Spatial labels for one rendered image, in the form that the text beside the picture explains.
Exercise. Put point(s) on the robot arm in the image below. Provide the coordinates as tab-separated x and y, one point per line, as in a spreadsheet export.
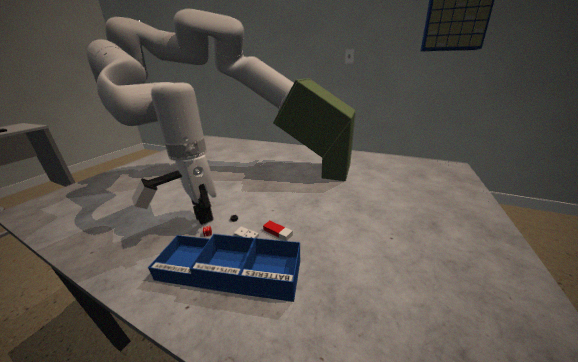
174	104

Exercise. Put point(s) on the blue three-compartment bin tray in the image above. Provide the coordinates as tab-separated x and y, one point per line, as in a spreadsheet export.
220	266

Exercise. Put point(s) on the white domino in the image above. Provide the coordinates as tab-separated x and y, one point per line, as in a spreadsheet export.
244	232

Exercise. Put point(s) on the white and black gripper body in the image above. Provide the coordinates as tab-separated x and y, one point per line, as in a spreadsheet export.
195	171

